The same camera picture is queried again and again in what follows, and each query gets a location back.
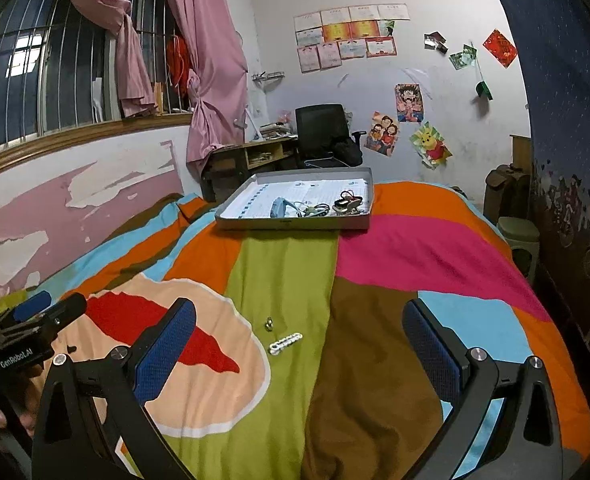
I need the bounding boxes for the stack of books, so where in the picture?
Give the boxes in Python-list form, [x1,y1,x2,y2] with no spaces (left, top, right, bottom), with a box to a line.
[260,122,299,139]

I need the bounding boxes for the green wall photos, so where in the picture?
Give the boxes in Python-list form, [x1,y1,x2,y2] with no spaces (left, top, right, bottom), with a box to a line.
[448,44,478,70]

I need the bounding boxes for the grey cardboard tray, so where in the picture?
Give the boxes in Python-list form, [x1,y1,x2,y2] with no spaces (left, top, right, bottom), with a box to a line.
[215,167,375,232]

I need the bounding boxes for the colourful patchwork blanket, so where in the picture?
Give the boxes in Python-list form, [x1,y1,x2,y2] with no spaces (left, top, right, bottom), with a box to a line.
[0,180,590,480]

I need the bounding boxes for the wooden cabinet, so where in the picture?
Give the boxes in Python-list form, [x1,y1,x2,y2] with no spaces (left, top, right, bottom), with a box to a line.
[508,133,534,169]

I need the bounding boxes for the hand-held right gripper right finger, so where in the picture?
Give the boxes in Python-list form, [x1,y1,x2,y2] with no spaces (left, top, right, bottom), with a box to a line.
[401,298,563,480]

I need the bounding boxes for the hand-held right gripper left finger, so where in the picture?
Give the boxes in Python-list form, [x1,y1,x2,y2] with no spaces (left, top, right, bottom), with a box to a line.
[31,298,198,480]

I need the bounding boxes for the yellow bear poster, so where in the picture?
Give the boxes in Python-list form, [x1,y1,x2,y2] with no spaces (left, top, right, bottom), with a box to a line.
[408,120,454,169]

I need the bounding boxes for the wooden window sill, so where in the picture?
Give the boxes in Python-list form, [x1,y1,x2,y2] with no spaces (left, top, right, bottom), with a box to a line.
[0,112,196,184]

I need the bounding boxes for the black bag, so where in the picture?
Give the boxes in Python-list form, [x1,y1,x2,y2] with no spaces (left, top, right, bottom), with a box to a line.
[332,137,365,167]

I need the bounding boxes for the anime character poster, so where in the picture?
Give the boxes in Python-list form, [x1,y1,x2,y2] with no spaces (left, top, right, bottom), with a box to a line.
[394,83,425,124]

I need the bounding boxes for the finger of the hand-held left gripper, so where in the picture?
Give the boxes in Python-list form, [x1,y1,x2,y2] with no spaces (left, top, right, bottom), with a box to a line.
[34,292,88,342]
[11,290,54,324]

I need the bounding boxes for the group of award certificates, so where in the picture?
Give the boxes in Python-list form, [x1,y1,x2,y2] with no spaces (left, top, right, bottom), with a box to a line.
[293,3,411,74]

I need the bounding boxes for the blue printed wardrobe curtain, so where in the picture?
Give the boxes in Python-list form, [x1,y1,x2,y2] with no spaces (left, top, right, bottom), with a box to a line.
[492,0,590,342]

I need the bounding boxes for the cartoon family poster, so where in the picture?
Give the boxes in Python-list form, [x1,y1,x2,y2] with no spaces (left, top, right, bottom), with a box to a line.
[363,111,401,158]

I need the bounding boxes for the red hanging cloth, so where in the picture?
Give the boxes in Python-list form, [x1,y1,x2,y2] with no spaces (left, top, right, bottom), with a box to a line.
[166,35,192,97]

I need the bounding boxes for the barred window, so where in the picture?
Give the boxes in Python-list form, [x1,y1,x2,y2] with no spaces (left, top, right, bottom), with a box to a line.
[0,0,197,157]

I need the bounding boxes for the white desk lamp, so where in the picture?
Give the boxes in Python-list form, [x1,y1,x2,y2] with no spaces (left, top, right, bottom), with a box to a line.
[235,107,264,142]

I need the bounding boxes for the wooden desk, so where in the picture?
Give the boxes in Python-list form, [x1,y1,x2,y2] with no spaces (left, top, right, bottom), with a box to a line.
[201,136,302,202]

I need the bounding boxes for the dark wall photos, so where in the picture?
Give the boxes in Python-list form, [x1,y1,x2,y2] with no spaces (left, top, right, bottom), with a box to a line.
[423,32,449,54]

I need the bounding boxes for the black office chair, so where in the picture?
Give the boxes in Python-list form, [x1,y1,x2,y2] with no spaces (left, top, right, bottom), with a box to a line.
[293,104,366,169]

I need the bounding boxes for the brown bag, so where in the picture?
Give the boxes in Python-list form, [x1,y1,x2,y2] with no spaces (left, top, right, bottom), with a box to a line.
[484,163,531,219]

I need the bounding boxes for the red paper square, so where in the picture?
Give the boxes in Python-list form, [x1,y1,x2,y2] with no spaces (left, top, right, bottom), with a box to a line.
[482,28,519,69]

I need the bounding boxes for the large tied pink curtain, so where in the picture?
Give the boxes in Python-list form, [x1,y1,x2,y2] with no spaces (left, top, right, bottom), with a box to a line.
[159,0,249,177]

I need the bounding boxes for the small knotted pink curtain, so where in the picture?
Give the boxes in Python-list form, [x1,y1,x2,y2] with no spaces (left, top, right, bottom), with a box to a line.
[62,0,157,118]

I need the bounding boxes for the green plastic stool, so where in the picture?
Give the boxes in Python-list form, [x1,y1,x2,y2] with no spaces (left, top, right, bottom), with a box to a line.
[497,216,541,281]

